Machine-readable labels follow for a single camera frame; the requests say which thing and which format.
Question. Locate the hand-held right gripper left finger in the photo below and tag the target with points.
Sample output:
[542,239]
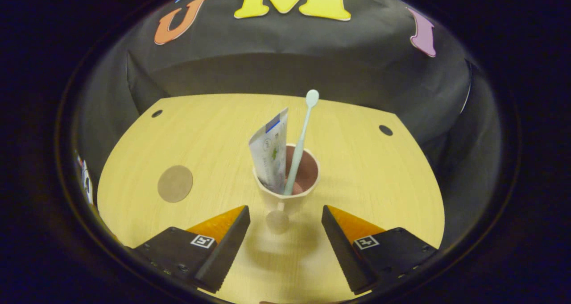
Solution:
[227,246]

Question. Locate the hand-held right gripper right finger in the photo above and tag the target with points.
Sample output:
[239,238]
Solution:
[341,250]

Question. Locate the brown round coaster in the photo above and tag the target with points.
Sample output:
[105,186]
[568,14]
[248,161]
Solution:
[175,183]

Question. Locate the beige cup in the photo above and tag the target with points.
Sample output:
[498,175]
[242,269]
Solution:
[308,170]

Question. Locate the white toothpaste tube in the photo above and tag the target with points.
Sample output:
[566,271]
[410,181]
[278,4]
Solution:
[270,152]

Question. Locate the pale green toothbrush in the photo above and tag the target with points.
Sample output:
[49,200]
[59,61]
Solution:
[299,147]

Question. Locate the wooden desktop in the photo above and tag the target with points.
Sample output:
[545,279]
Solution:
[379,183]

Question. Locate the white side table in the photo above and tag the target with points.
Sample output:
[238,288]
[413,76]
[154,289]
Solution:
[87,183]

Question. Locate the black backdrop cloth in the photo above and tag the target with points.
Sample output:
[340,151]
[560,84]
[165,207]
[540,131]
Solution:
[290,63]

